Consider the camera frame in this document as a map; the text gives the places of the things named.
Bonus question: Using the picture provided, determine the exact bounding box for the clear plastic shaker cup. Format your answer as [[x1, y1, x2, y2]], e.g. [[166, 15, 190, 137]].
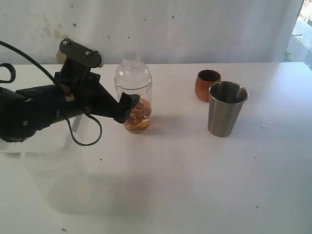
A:
[[115, 83, 152, 133]]

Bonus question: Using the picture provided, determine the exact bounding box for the white rectangular tray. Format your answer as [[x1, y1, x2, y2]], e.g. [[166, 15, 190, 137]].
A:
[[0, 114, 82, 154]]

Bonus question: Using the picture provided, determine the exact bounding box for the wooden cup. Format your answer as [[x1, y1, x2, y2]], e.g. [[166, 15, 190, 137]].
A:
[[195, 70, 221, 102]]

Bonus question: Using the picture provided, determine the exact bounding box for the clear plastic lid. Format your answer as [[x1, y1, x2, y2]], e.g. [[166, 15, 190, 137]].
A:
[[115, 52, 152, 90]]

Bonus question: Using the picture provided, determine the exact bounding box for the stainless steel cup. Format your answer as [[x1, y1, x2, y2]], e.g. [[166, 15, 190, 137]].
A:
[[208, 81, 249, 137]]

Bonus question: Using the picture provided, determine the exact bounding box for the translucent plastic container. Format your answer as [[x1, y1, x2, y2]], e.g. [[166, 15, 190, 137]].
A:
[[21, 137, 91, 213]]

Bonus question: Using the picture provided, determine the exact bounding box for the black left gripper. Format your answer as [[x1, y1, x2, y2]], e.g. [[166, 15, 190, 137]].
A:
[[54, 71, 140, 124]]

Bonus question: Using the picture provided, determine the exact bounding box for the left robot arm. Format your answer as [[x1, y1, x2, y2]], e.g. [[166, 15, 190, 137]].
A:
[[0, 73, 140, 142]]

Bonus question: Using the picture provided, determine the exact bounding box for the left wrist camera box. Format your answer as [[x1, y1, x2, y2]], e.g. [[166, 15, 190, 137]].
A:
[[59, 37, 104, 69]]

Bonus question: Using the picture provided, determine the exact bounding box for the brown food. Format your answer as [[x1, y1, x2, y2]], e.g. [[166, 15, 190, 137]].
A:
[[123, 97, 153, 134]]

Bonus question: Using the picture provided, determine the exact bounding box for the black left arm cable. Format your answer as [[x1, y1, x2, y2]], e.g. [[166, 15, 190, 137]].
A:
[[0, 40, 103, 147]]

